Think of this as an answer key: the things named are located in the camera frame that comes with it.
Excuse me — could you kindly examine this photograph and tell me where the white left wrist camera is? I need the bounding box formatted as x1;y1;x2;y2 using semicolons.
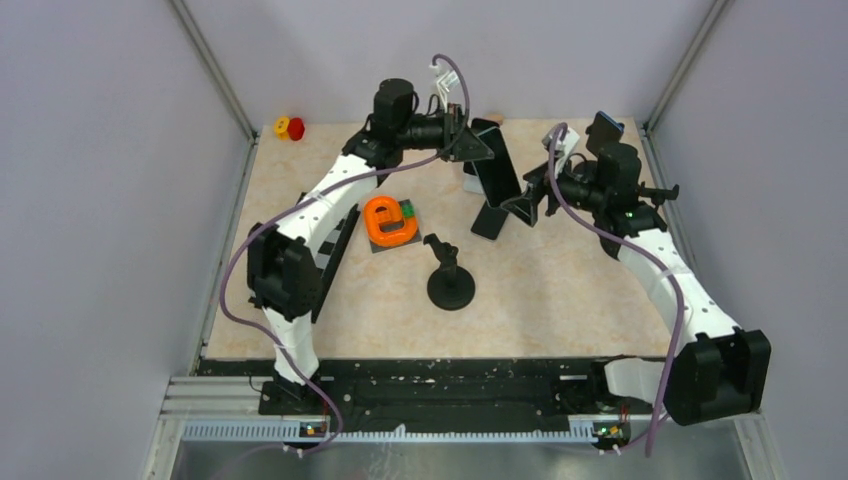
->
429;63;461;103

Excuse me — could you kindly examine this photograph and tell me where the silver metal phone stand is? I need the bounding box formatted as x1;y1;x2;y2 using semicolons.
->
462;174;484;195

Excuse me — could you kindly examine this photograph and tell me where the black and silver chessboard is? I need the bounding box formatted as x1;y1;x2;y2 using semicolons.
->
284;203;361;323

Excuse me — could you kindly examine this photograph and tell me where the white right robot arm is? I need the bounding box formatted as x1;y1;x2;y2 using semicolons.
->
501;142;772;425

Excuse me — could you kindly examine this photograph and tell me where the grey toy brick baseplate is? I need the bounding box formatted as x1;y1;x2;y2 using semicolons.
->
366;198;425;254

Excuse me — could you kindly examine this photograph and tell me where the purple smartphone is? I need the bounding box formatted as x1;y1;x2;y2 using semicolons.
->
470;118;501;138

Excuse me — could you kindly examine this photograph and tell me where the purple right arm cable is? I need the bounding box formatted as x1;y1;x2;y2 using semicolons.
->
546;122;687;458

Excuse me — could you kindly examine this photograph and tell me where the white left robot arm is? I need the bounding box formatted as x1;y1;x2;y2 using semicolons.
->
247;73;494;414

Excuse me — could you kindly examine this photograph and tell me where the black smartphone white edge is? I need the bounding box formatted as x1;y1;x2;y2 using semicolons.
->
470;202;509;242

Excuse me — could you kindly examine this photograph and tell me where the black clamp stand back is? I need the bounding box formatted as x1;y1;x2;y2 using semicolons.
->
572;140;621;188

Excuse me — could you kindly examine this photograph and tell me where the dark green-edged smartphone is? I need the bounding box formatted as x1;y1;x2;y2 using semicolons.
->
472;125;523;208

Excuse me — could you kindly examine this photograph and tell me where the blue smartphone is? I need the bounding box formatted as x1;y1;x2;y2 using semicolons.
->
585;111;624;156

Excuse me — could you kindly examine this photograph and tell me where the yellow toy block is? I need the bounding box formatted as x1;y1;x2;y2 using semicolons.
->
274;116;291;141

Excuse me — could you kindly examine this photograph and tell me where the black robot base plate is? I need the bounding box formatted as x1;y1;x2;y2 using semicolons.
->
196;358;651;434

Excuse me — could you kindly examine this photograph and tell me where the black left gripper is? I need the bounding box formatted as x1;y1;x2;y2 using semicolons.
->
397;103;494;162

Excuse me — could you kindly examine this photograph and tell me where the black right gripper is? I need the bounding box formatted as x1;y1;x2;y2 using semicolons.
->
500;154;607;227

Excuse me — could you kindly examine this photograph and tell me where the black clamp stand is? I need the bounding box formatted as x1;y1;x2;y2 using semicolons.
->
423;233;476;311
572;140;621;188
596;182;680;238

